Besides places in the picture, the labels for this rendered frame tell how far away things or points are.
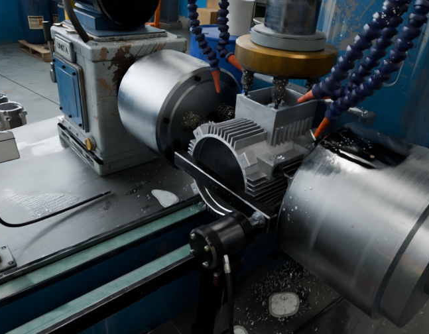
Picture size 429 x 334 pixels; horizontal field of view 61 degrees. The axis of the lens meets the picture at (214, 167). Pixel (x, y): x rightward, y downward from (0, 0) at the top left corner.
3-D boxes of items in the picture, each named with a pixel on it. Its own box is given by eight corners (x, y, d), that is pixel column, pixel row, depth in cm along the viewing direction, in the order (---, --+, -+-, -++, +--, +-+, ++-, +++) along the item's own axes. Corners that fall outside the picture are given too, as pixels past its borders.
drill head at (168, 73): (169, 114, 117) (170, 33, 105) (248, 162, 94) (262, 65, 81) (94, 132, 103) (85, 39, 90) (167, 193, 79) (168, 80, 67)
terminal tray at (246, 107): (272, 116, 80) (277, 84, 76) (311, 134, 73) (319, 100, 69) (231, 128, 73) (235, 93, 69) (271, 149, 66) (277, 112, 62)
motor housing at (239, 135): (250, 168, 90) (260, 94, 81) (312, 207, 78) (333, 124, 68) (184, 194, 79) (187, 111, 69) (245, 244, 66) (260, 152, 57)
